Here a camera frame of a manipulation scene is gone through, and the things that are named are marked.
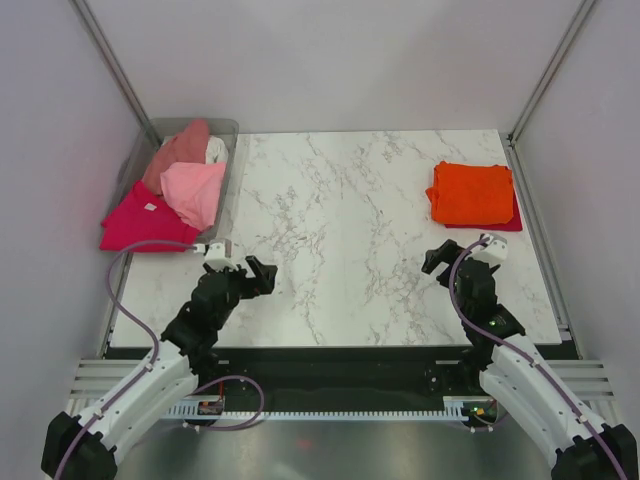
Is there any dusty rose t shirt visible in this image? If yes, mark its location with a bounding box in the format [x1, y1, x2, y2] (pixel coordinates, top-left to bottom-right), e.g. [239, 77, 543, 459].
[142, 119, 210, 196]

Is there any white t shirt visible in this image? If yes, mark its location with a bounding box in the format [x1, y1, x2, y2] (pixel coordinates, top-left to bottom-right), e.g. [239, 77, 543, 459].
[205, 136, 229, 165]

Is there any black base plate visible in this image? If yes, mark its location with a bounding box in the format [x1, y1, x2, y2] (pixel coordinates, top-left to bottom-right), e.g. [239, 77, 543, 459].
[199, 346, 484, 413]

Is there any light pink t shirt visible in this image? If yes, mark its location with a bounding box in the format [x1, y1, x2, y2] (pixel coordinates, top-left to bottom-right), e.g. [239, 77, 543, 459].
[160, 162, 226, 232]

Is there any orange folded t shirt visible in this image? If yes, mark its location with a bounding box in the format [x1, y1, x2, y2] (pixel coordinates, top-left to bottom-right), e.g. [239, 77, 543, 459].
[425, 162, 515, 226]

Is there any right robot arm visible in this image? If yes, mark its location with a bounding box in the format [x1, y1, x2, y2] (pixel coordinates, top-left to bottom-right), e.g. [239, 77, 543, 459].
[421, 235, 639, 479]

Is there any magenta t shirt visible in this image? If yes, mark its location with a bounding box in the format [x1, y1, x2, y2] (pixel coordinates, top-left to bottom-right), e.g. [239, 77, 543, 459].
[445, 194, 523, 232]
[99, 181, 199, 253]

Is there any folded magenta t shirt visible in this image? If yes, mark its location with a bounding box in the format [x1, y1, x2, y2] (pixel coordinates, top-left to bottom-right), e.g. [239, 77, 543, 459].
[445, 194, 523, 232]

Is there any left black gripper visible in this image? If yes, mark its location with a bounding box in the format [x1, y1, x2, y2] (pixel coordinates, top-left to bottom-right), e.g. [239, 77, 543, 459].
[204, 255, 276, 330]

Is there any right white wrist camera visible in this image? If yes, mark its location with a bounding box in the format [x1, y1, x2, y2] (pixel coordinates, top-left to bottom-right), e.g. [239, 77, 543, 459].
[474, 234, 508, 265]

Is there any aluminium frame post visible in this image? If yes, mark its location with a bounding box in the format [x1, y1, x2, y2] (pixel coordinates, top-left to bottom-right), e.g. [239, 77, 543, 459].
[69, 0, 161, 148]
[505, 0, 599, 146]

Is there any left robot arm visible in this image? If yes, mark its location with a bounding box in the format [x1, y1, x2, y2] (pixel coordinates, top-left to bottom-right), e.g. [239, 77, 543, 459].
[41, 256, 278, 479]

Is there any white slotted cable duct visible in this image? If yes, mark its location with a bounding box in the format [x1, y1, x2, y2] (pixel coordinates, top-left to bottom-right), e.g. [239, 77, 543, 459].
[162, 398, 469, 422]

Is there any left aluminium frame post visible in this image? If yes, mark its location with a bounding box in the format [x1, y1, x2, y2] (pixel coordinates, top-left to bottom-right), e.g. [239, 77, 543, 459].
[69, 0, 161, 148]

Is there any right aluminium frame post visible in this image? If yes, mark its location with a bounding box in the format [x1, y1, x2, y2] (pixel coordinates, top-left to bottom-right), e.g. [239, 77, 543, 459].
[505, 0, 599, 146]

